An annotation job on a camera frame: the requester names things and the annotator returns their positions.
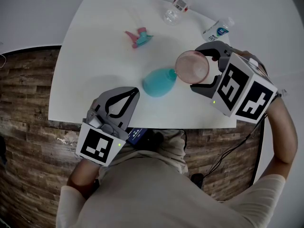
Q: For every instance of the clear plastic bottle red label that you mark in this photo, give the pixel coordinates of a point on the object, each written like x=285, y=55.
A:
x=178, y=8

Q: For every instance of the person's right forearm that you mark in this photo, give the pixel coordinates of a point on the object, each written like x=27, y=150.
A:
x=282, y=132

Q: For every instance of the white power box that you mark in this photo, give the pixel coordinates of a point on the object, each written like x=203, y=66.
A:
x=283, y=93

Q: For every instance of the teal large spray bottle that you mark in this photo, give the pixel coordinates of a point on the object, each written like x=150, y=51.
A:
x=158, y=84

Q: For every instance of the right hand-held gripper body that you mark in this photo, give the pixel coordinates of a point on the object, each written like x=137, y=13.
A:
x=244, y=91

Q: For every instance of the pink plastic cup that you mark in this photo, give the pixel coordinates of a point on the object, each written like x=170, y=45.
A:
x=192, y=66

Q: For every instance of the person's beige shirt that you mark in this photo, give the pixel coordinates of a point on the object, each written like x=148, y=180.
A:
x=154, y=193

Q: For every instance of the person's left hand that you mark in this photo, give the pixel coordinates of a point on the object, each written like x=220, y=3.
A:
x=94, y=104

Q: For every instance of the black device with screen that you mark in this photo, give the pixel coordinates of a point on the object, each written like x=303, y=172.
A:
x=136, y=136

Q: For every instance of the white plastic bottle blue label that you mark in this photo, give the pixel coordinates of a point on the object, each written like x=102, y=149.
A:
x=217, y=31

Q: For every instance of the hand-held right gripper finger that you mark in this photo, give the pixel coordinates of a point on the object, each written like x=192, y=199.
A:
x=204, y=90
x=218, y=47

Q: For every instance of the person's right hand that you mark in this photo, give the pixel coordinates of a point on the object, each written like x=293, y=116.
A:
x=244, y=53

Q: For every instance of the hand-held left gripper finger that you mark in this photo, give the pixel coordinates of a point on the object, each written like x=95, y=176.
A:
x=130, y=110
x=101, y=103

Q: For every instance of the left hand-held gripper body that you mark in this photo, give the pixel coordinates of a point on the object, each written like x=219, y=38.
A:
x=95, y=146

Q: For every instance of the person's left forearm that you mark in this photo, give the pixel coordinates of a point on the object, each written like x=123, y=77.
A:
x=82, y=177

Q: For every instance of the pink and teal spray nozzle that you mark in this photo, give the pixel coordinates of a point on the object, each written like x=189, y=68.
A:
x=141, y=38

